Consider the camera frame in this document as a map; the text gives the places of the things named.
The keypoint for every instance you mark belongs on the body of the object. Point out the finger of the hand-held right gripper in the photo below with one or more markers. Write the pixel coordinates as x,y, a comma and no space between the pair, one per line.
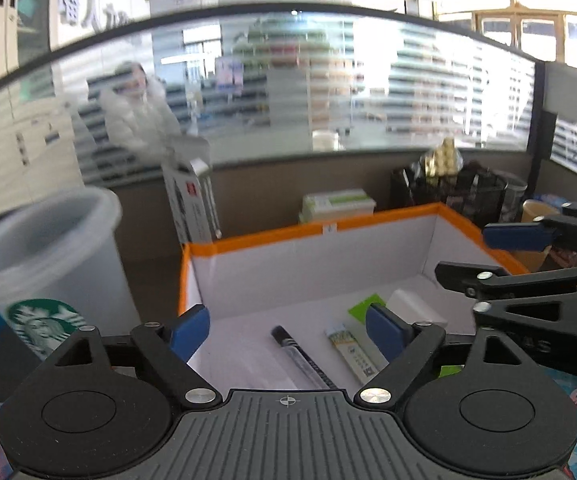
518,282
513,236

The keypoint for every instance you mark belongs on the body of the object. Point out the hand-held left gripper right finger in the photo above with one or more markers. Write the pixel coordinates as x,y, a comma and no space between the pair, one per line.
386,332

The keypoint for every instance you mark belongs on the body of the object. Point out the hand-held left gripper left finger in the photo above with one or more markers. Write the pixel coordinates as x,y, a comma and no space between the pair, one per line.
191,334

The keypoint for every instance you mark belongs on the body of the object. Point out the green sticky note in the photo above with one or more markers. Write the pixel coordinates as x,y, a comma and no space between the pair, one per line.
361,310

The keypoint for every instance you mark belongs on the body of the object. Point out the white plastic block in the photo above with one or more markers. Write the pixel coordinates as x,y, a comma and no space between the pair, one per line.
413,305

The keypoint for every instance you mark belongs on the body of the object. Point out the small striped carton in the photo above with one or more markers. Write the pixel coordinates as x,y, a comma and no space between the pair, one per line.
353,355

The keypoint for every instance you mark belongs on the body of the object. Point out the black marker pen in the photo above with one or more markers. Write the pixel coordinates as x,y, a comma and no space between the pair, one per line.
301,357

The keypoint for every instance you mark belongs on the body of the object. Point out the orange cardboard box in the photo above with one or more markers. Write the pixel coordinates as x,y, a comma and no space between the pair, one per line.
268,280

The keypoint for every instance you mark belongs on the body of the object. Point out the beige paper cup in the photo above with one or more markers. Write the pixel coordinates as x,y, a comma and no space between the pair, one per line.
530,211

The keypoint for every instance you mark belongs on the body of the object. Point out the round mesh pen cup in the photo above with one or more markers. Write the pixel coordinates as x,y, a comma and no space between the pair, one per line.
515,192

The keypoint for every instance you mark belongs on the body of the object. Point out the blue patterned pack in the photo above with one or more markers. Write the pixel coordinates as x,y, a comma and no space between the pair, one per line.
553,199

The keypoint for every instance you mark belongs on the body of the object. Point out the black mesh desk organizer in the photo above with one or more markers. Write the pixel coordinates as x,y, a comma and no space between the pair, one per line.
468,195

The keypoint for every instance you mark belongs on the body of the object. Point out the grey upright carton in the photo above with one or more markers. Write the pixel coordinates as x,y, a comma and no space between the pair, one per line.
191,205

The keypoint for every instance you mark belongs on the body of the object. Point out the green and white box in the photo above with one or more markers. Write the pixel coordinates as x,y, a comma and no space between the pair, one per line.
336,205

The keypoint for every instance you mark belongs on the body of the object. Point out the clear plastic cup green logo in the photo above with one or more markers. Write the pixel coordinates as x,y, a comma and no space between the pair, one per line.
53,260

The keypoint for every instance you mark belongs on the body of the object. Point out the striped glass partition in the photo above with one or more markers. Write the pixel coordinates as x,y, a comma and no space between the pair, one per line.
293,90

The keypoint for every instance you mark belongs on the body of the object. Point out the silver wall lettering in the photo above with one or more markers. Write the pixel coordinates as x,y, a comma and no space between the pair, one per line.
88,7

